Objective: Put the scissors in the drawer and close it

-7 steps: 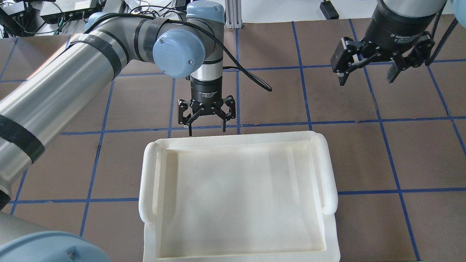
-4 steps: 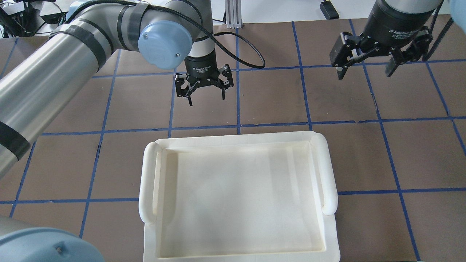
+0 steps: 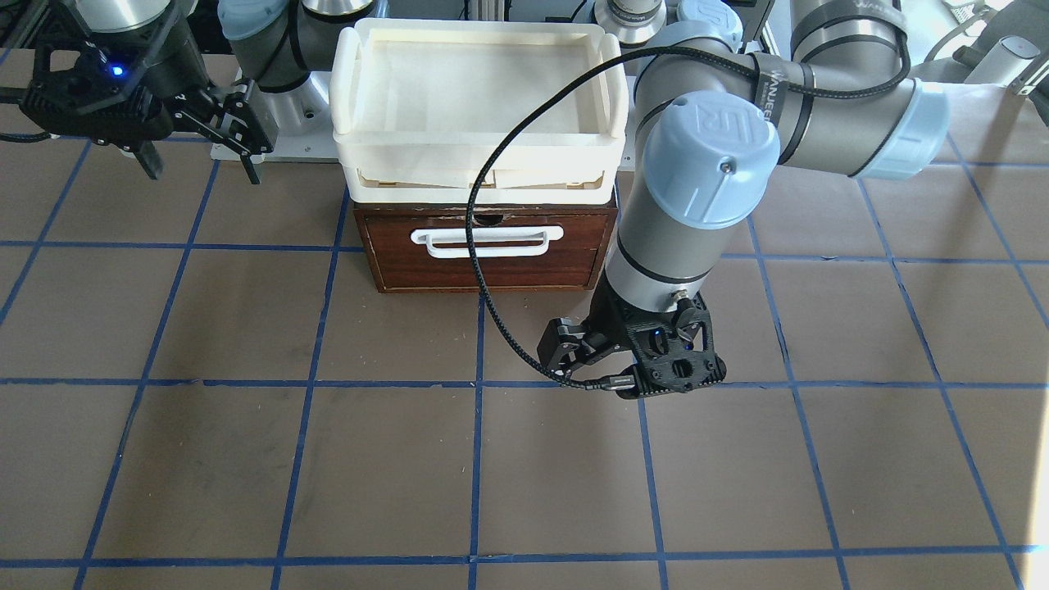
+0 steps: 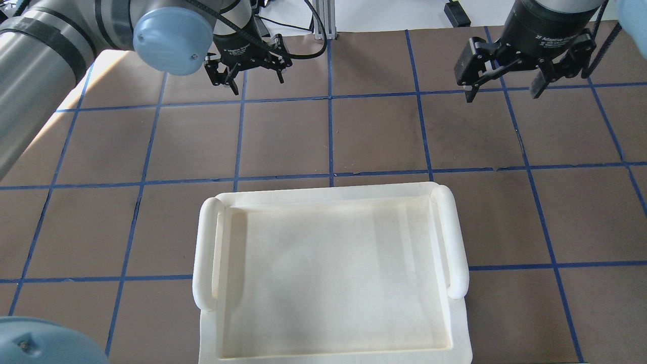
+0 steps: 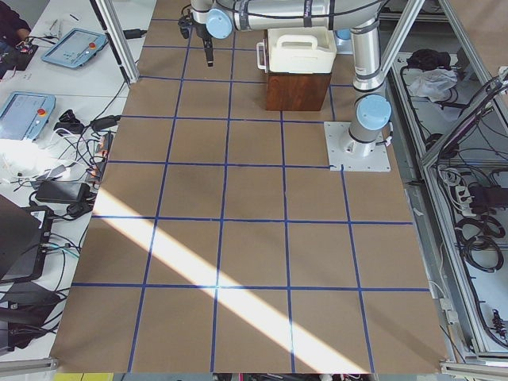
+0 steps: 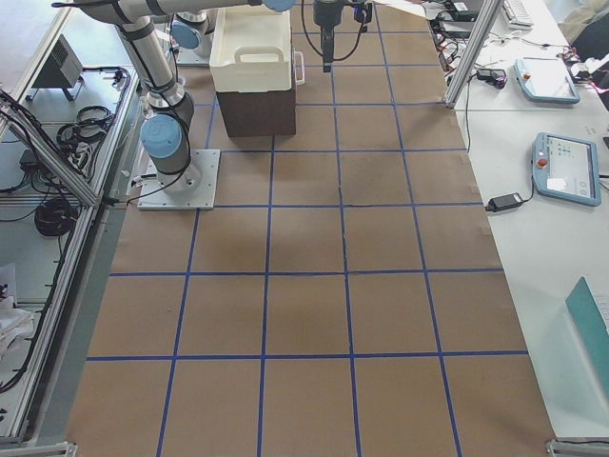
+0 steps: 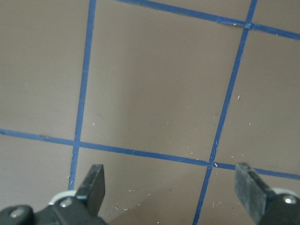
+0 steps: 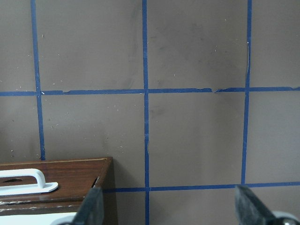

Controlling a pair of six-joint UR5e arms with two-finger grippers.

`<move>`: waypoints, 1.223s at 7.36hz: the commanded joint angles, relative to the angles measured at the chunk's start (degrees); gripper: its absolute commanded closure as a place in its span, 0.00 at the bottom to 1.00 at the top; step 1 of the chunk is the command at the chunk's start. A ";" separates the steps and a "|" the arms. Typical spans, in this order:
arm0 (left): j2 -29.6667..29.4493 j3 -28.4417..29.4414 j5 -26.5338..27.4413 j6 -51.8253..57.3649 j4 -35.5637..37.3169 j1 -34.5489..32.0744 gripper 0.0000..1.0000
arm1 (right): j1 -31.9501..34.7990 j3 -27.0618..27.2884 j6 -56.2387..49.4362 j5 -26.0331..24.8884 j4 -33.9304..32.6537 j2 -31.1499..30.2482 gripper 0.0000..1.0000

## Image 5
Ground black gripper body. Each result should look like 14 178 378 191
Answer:
178 4 210 40

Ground wooden drawer with white handle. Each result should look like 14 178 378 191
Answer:
256 39 268 73

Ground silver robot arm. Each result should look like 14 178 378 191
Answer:
178 1 391 158

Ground dark brown wooden cabinet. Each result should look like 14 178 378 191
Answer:
266 72 332 111

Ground blue teach pendant upper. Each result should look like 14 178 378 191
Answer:
42 28 108 69

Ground blue teach pendant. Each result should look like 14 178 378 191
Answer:
1 91 56 140
42 28 108 69

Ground blue teach pendant lower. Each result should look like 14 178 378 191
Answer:
1 91 56 140

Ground black power brick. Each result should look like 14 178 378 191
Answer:
35 181 90 203

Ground black cloth bundle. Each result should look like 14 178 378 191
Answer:
406 48 451 71

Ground crumpled white cloth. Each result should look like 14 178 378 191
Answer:
408 68 457 102

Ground black laptop computer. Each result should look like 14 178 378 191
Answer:
1 197 54 283

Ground aluminium frame post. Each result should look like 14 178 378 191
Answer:
90 0 140 85

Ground white plastic tray with handles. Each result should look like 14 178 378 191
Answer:
267 27 337 74

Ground orange switch power strip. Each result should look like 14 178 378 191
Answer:
86 132 114 186

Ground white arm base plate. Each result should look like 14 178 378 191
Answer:
324 121 391 172

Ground coiled black cables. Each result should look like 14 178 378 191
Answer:
454 214 505 275

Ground aluminium frame rail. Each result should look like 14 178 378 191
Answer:
389 1 507 380

